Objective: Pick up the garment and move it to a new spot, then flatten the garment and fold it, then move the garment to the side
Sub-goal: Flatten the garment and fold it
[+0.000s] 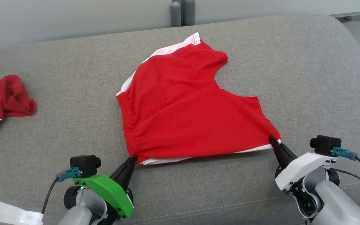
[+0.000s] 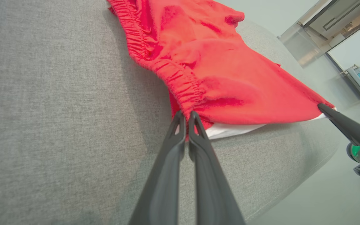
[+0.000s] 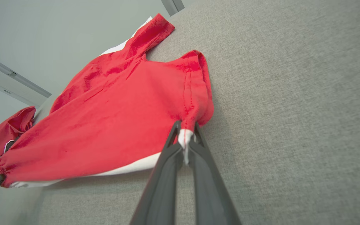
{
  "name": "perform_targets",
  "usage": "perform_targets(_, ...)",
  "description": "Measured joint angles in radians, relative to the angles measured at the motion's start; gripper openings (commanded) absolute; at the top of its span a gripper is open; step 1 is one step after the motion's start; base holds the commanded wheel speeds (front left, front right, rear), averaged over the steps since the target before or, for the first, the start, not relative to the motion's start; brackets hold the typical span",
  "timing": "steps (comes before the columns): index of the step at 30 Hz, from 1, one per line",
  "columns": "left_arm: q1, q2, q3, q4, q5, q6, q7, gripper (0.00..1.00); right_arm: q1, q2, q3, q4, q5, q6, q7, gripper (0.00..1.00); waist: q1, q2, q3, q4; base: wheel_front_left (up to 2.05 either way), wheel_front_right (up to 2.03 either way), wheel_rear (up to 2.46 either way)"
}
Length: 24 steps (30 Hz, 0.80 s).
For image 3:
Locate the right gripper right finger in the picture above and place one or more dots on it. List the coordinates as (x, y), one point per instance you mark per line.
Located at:
(211, 193)

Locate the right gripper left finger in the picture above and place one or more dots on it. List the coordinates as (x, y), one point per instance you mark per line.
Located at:
(161, 187)

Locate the red jersey white sleeves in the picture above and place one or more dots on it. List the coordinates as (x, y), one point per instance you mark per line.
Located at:
(2, 137)

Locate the red shorts white trim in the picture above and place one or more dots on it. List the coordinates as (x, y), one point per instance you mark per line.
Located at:
(120, 109)

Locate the grey wall base rail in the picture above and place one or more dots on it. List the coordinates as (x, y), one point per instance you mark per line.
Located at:
(11, 75)

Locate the grey wall partition post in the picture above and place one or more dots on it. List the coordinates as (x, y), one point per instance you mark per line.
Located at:
(172, 5)

